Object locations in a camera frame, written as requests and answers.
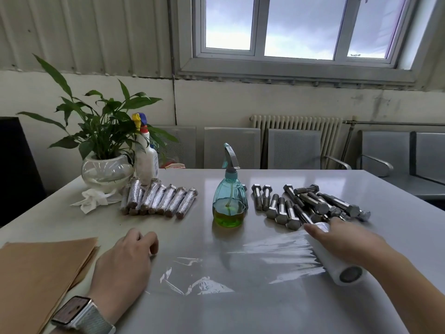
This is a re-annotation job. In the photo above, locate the person's right hand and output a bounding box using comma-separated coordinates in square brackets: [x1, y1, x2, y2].
[303, 217, 393, 272]

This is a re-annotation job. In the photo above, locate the person's left hand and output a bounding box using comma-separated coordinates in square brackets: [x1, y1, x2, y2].
[87, 227, 159, 324]

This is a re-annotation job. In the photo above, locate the white cling film roll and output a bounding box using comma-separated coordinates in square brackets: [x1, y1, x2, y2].
[305, 221, 369, 286]

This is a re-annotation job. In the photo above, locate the pile of steel bolts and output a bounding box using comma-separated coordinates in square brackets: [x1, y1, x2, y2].
[251, 183, 371, 231]

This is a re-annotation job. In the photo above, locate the row of bolts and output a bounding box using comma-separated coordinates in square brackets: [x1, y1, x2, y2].
[120, 176, 199, 219]

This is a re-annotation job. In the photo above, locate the stack of brown paper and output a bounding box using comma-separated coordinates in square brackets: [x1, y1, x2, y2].
[0, 237, 101, 334]

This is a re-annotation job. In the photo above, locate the clear film sheet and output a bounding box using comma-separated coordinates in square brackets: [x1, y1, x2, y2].
[146, 227, 327, 297]

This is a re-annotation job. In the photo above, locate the person's right forearm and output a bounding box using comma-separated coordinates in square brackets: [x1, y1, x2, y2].
[375, 239, 445, 334]

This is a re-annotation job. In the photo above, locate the smartwatch with grey band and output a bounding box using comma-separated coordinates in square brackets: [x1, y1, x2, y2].
[51, 296, 116, 334]

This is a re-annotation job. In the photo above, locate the crumpled white tissue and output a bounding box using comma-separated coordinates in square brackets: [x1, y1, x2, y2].
[70, 187, 121, 214]

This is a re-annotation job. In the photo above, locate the grey metal bench seat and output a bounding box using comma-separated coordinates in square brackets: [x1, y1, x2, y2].
[410, 132, 445, 200]
[358, 130, 416, 178]

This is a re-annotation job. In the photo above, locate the clear glass plant pot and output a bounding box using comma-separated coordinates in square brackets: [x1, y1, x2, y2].
[81, 152, 134, 192]

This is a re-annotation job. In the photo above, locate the grey metal chair with armrest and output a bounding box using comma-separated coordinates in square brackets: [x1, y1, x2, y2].
[267, 128, 352, 170]

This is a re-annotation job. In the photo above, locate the white spray bottle colourful nozzle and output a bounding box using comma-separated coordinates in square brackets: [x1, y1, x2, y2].
[131, 113, 160, 186]

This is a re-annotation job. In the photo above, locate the teal spray bottle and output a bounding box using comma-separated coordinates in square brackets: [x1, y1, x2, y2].
[212, 143, 249, 229]

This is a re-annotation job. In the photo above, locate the green leafy plant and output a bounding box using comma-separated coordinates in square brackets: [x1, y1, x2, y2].
[16, 53, 178, 161]

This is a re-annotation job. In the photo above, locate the white framed window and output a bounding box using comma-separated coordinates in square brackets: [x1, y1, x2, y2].
[172, 0, 445, 88]

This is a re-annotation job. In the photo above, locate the white wall radiator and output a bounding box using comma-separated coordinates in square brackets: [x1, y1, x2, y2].
[249, 115, 344, 169]

